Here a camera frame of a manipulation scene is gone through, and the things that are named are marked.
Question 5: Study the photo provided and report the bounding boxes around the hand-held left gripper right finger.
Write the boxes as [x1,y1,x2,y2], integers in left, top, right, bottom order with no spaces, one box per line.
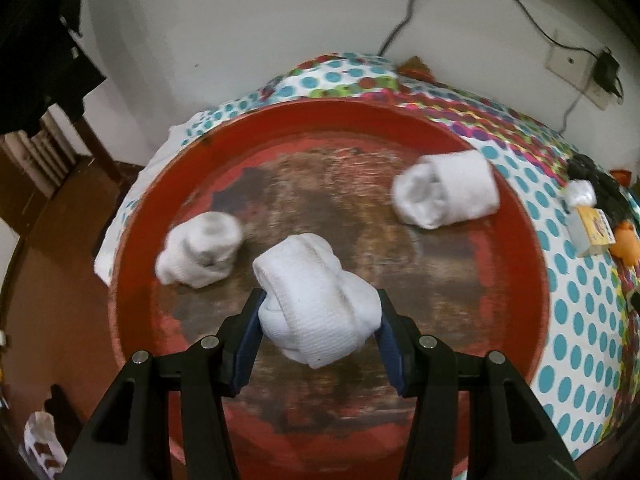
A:
[374,287,583,480]

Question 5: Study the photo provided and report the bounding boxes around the yellow orange knitted toy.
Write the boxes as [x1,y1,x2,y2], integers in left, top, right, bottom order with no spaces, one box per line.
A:
[610,220,640,263]

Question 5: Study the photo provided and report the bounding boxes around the small orange packet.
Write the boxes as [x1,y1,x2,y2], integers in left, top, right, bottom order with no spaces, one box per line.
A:
[397,56,433,81]

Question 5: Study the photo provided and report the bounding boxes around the white wall socket plate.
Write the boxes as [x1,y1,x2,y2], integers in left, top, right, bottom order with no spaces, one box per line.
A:
[544,30,621,111]

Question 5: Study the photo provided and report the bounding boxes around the dark hanging clothes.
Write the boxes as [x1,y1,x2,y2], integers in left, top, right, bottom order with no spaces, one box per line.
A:
[0,0,108,136]

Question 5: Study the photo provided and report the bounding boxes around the wooden chair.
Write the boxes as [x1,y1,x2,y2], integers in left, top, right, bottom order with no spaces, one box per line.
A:
[0,102,146,231]

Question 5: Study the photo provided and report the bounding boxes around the thin grey cable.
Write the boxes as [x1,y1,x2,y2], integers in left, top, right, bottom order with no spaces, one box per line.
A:
[559,87,588,136]

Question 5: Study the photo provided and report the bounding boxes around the white sock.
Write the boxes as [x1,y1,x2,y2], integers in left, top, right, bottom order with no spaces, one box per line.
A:
[155,211,244,289]
[252,232,383,370]
[391,149,501,231]

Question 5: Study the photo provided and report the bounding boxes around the small yellow printed box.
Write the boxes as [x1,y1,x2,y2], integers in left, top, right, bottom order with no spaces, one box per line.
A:
[567,205,617,258]

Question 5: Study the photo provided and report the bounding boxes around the black plug-in charger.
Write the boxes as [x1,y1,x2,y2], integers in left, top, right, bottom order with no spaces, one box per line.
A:
[592,47,623,98]

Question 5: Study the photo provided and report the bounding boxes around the polka dot bed sheet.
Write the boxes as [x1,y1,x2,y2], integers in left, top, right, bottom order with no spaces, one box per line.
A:
[95,51,640,461]

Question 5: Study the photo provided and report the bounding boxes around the black charger cable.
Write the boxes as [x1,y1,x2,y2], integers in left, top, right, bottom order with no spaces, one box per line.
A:
[377,0,601,56]

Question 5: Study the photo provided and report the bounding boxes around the black rolled cloth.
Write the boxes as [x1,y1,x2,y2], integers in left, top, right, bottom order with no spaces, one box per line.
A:
[567,152,633,223]

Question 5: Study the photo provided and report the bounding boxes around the red round tray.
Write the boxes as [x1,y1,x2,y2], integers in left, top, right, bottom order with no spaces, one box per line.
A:
[107,97,551,480]

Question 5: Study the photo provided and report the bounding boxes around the white paper bag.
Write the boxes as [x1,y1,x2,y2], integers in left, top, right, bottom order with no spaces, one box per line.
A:
[22,410,68,478]

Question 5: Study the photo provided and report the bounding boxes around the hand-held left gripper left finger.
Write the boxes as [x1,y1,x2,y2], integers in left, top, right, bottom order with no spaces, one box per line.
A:
[62,287,266,480]

